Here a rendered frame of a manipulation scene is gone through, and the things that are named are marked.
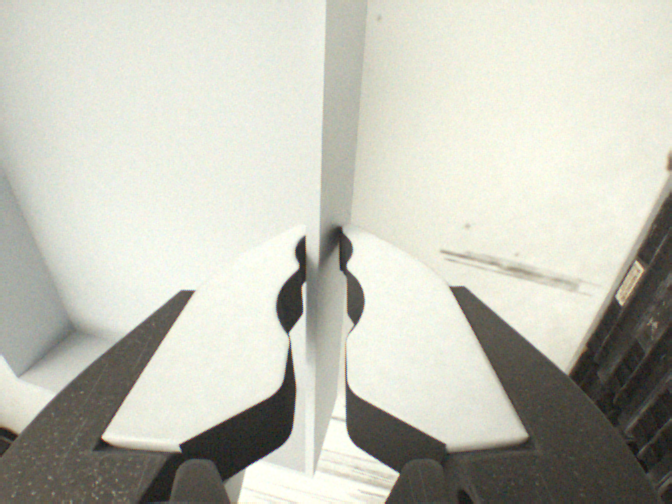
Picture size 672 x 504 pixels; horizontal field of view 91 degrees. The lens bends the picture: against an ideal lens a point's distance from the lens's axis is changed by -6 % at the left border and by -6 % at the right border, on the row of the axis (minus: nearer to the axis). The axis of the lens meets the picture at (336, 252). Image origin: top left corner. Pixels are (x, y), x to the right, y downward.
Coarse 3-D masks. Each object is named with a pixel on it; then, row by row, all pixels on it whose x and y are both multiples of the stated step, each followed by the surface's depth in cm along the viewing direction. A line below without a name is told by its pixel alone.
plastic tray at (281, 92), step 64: (0, 0) 13; (64, 0) 13; (128, 0) 12; (192, 0) 12; (256, 0) 11; (320, 0) 7; (0, 64) 15; (64, 64) 14; (128, 64) 14; (192, 64) 13; (256, 64) 12; (320, 64) 8; (0, 128) 17; (64, 128) 16; (128, 128) 15; (192, 128) 14; (256, 128) 14; (320, 128) 9; (0, 192) 18; (64, 192) 18; (128, 192) 17; (192, 192) 16; (256, 192) 15; (320, 192) 9; (0, 256) 19; (64, 256) 21; (128, 256) 19; (192, 256) 18; (320, 256) 11; (0, 320) 19; (64, 320) 24; (128, 320) 22; (320, 320) 12; (64, 384) 21; (320, 384) 15; (320, 448) 18
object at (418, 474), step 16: (192, 464) 5; (208, 464) 5; (416, 464) 5; (432, 464) 5; (176, 480) 5; (192, 480) 5; (208, 480) 5; (400, 480) 4; (416, 480) 5; (432, 480) 4; (176, 496) 4; (192, 496) 4; (208, 496) 4; (224, 496) 4; (400, 496) 4; (416, 496) 4; (432, 496) 4
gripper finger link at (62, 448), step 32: (160, 320) 7; (128, 352) 7; (96, 384) 6; (128, 384) 6; (64, 416) 5; (96, 416) 5; (32, 448) 5; (64, 448) 5; (96, 448) 5; (0, 480) 5; (32, 480) 5; (64, 480) 5; (96, 480) 5; (128, 480) 5; (160, 480) 5
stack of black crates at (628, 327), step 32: (640, 256) 64; (640, 288) 63; (608, 320) 72; (640, 320) 60; (608, 352) 70; (640, 352) 60; (608, 384) 68; (640, 384) 59; (640, 416) 57; (640, 448) 56
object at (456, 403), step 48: (384, 240) 10; (384, 288) 8; (432, 288) 8; (384, 336) 7; (432, 336) 7; (384, 384) 6; (432, 384) 6; (480, 384) 6; (384, 432) 6; (432, 432) 5; (480, 432) 5
